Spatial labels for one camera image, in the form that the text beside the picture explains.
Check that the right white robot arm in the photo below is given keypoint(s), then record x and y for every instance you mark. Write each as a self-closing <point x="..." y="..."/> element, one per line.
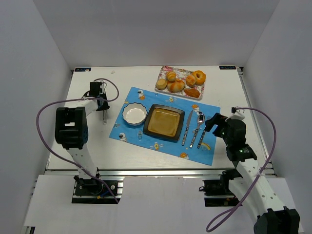
<point x="247" y="182"/>

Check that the striped croissant roll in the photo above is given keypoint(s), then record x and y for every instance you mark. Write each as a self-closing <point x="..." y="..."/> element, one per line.
<point x="171" y="76"/>

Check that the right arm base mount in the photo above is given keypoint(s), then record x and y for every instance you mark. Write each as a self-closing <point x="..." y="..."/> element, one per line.
<point x="217" y="192"/>

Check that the knife with patterned handle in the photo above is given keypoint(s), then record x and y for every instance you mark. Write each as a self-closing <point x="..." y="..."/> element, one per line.
<point x="187" y="127"/>

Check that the small round roll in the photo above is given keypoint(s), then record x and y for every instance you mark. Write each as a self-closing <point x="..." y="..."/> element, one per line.
<point x="191" y="81"/>

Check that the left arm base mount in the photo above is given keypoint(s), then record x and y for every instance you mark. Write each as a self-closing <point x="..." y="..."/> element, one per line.
<point x="90" y="191"/>

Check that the brown flaky pastry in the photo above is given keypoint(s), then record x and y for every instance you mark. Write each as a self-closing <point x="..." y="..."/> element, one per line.
<point x="192" y="92"/>

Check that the small round bun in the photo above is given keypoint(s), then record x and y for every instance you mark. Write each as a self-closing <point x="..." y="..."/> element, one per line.
<point x="161" y="84"/>

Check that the spoon with patterned handle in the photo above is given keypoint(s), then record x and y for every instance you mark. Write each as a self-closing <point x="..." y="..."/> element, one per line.
<point x="200" y="121"/>

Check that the floral rectangular tray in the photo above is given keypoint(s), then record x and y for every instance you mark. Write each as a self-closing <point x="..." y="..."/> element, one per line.
<point x="180" y="74"/>

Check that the bagel ring bread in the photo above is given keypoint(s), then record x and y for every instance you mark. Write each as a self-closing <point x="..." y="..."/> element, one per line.
<point x="200" y="77"/>

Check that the blue cartoon placemat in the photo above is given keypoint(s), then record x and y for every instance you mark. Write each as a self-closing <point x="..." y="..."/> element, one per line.
<point x="134" y="134"/>

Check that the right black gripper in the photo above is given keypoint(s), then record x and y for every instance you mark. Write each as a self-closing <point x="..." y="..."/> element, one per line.
<point x="217" y="124"/>

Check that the fork with patterned handle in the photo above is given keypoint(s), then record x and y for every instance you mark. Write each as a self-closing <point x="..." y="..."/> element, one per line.
<point x="203" y="133"/>

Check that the black square plate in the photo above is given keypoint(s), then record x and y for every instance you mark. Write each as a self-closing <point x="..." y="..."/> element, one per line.
<point x="164" y="122"/>

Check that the blue table label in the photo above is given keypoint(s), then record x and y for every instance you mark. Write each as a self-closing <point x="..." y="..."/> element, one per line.
<point x="227" y="67"/>
<point x="88" y="69"/>

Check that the right blue table label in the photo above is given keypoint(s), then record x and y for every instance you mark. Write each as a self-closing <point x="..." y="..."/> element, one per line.
<point x="227" y="67"/>

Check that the white scalloped bowl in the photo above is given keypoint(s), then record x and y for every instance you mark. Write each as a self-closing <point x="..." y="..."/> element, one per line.
<point x="134" y="114"/>

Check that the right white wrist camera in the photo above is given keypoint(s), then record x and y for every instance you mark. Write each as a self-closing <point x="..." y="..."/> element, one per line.
<point x="237" y="113"/>

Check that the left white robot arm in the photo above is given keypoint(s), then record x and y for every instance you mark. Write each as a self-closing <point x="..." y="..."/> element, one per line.
<point x="71" y="130"/>

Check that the large orange twisted bread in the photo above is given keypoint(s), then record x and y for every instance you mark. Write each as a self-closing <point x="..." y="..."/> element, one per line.
<point x="175" y="86"/>

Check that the left blue table label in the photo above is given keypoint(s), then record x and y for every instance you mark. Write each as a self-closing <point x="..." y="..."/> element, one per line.
<point x="88" y="69"/>

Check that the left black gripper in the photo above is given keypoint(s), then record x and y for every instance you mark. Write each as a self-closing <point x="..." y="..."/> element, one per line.
<point x="104" y="106"/>

